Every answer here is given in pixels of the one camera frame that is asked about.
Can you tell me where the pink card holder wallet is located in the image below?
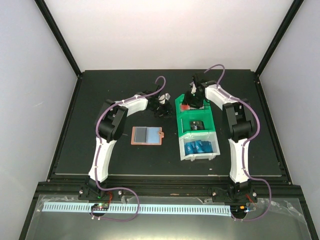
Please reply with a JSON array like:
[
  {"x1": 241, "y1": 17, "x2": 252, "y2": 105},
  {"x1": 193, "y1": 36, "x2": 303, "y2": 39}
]
[{"x1": 131, "y1": 126, "x2": 165, "y2": 146}]

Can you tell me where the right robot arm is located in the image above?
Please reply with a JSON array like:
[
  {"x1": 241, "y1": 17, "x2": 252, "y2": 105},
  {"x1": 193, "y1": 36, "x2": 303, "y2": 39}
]
[{"x1": 182, "y1": 72, "x2": 260, "y2": 202}]

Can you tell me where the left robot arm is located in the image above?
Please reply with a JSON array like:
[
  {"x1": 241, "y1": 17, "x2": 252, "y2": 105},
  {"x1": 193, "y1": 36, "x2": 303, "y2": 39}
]
[{"x1": 86, "y1": 89, "x2": 173, "y2": 200}]

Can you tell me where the red white cards stack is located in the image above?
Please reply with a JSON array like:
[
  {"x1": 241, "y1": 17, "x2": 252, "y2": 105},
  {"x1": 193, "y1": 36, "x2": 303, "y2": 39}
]
[{"x1": 180, "y1": 104, "x2": 205, "y2": 112}]

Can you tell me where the black cards stack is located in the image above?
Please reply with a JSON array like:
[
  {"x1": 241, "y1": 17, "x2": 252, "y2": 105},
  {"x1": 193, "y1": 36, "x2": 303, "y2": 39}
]
[{"x1": 189, "y1": 120, "x2": 205, "y2": 131}]

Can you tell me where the blue cards stack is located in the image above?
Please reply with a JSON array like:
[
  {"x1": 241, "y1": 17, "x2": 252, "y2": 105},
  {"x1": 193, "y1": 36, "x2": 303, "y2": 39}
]
[{"x1": 184, "y1": 140, "x2": 213, "y2": 156}]

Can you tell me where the green storage bin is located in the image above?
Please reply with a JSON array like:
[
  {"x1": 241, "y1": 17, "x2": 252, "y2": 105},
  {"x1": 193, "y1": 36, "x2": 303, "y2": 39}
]
[{"x1": 175, "y1": 94, "x2": 216, "y2": 137}]

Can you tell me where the white storage bin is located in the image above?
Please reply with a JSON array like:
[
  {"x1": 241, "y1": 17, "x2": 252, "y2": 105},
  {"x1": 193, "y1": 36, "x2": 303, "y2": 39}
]
[{"x1": 179, "y1": 131, "x2": 220, "y2": 162}]

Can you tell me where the small circuit board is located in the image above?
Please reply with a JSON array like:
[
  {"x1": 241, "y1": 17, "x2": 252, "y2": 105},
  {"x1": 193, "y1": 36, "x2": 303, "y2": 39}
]
[{"x1": 91, "y1": 203, "x2": 110, "y2": 211}]

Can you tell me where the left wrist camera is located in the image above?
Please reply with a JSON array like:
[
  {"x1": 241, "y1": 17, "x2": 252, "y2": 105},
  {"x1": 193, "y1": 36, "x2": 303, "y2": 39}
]
[{"x1": 158, "y1": 93, "x2": 171, "y2": 105}]

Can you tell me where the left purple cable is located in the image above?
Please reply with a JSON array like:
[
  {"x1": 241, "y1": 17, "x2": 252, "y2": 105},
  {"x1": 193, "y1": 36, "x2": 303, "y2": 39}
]
[{"x1": 90, "y1": 76, "x2": 167, "y2": 222}]

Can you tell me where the purple cable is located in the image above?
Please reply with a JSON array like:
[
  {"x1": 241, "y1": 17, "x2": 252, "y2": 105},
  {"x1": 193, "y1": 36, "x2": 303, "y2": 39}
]
[
  {"x1": 90, "y1": 76, "x2": 167, "y2": 222},
  {"x1": 203, "y1": 63, "x2": 273, "y2": 222}
]

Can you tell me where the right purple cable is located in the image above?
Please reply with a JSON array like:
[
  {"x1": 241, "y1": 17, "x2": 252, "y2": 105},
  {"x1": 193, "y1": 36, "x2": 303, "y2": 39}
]
[{"x1": 203, "y1": 63, "x2": 273, "y2": 222}]

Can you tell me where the light blue slotted cable duct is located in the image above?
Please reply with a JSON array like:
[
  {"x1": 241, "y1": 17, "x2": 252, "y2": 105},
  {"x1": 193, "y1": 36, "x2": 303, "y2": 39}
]
[{"x1": 42, "y1": 202, "x2": 231, "y2": 217}]

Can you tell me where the black aluminium rail frame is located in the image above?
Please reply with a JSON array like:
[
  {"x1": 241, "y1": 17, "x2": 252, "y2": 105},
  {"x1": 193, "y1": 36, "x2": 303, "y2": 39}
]
[{"x1": 34, "y1": 177, "x2": 305, "y2": 203}]

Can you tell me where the right frame post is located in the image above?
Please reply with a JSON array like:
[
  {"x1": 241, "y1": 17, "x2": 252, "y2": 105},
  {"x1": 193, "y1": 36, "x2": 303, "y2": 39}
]
[{"x1": 255, "y1": 0, "x2": 304, "y2": 77}]

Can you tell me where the frame post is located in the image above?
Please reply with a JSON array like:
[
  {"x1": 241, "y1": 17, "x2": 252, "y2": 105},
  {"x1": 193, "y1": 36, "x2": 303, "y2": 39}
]
[
  {"x1": 255, "y1": 0, "x2": 304, "y2": 77},
  {"x1": 34, "y1": 0, "x2": 82, "y2": 78}
]

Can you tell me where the left frame post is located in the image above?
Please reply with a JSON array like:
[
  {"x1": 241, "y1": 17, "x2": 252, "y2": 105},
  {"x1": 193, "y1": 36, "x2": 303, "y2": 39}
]
[{"x1": 34, "y1": 0, "x2": 82, "y2": 78}]

